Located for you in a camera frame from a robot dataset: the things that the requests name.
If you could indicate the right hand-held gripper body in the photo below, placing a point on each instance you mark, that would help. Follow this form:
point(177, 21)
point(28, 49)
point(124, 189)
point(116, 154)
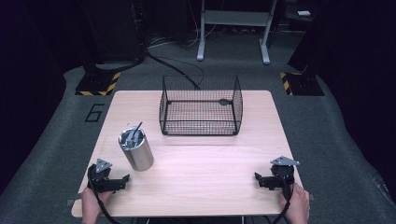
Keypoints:
point(280, 179)

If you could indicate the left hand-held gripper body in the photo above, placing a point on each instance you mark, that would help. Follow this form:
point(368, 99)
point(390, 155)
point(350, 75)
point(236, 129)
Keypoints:
point(104, 183)

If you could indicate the steel cylinder cup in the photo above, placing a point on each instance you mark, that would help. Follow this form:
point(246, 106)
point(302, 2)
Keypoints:
point(140, 155)

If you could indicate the black pen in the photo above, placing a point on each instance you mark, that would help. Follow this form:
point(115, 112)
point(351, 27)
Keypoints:
point(137, 128)

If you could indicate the person's left hand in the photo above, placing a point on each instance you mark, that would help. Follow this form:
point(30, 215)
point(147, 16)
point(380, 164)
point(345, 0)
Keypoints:
point(90, 205)

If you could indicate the person's right hand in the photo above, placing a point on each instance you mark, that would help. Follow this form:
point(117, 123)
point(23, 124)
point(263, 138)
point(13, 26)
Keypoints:
point(299, 205)

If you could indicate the dark round basket tag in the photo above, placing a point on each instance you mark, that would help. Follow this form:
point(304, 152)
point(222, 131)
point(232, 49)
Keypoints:
point(224, 101)

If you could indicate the black yellow striped stand base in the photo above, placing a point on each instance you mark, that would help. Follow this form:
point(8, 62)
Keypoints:
point(96, 84)
point(303, 84)

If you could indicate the dark curtain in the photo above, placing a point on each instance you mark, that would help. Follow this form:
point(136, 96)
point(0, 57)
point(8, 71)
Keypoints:
point(28, 77)
point(358, 77)

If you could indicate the dark cabinet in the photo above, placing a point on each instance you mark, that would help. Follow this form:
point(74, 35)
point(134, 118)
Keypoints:
point(112, 28)

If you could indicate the white metal stand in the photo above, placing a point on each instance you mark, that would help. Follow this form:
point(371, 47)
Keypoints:
point(233, 18)

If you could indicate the small white box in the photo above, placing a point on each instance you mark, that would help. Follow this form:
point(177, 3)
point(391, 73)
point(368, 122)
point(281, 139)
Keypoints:
point(304, 13)

